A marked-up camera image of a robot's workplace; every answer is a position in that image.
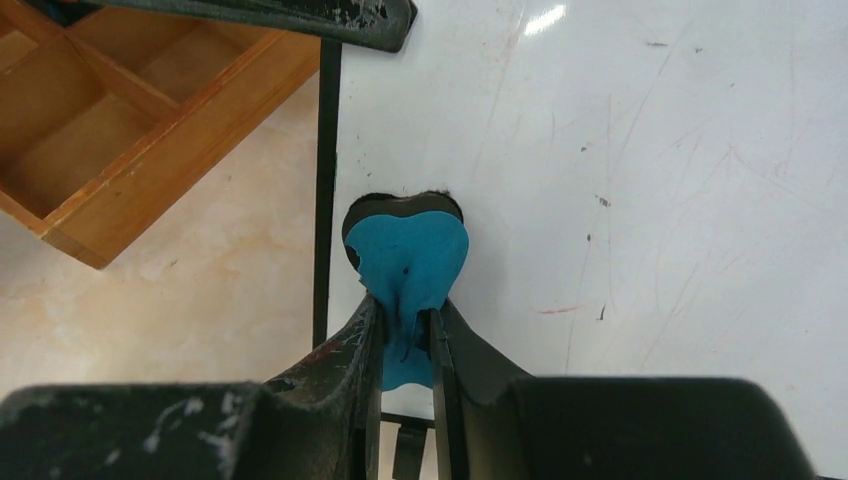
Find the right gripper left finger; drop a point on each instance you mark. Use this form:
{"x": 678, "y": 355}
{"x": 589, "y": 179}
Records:
{"x": 318, "y": 419}

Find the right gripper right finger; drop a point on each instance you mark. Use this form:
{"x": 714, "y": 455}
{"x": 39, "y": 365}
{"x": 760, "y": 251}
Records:
{"x": 496, "y": 421}

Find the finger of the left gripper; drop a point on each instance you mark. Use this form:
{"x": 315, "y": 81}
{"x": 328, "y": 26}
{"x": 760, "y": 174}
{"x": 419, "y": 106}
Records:
{"x": 381, "y": 25}

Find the blue whiteboard eraser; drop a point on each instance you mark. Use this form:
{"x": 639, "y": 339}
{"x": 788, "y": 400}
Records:
{"x": 408, "y": 252}

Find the white whiteboard with black frame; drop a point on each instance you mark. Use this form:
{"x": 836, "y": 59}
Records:
{"x": 649, "y": 187}

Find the orange wooden compartment tray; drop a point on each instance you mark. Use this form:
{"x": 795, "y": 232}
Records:
{"x": 106, "y": 123}

